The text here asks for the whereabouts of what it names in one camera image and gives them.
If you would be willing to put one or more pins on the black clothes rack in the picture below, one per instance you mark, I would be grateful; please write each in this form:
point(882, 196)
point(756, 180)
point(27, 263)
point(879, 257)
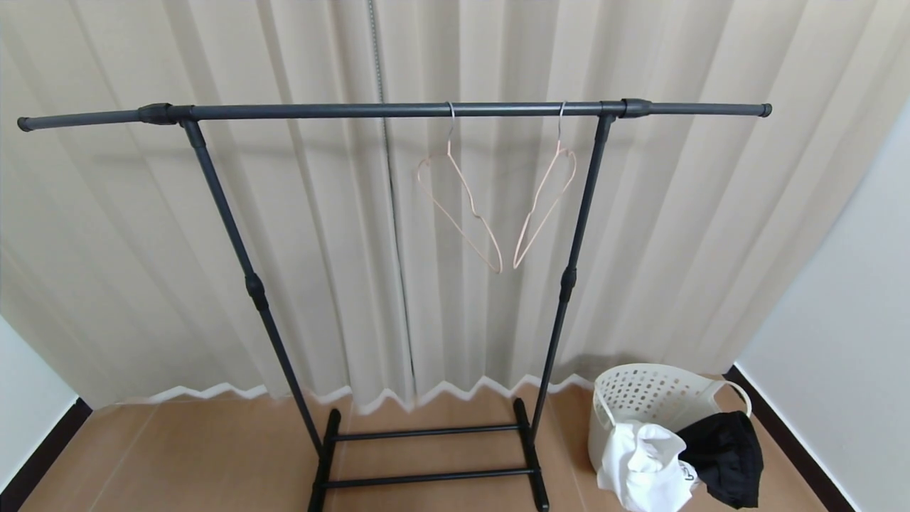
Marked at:
point(355, 111)

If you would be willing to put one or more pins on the black shorts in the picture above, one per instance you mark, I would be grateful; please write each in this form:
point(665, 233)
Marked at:
point(725, 455)

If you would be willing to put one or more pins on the white laundry basket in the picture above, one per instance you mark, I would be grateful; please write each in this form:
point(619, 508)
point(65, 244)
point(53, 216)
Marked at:
point(640, 391)

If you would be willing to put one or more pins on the pink clothes hanger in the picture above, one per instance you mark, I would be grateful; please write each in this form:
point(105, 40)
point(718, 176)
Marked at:
point(559, 146)
point(449, 148)

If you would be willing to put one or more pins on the white printed t-shirt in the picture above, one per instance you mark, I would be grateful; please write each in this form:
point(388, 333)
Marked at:
point(640, 462)

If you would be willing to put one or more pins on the beige curtain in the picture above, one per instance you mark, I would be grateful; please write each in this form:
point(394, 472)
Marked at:
point(213, 57)

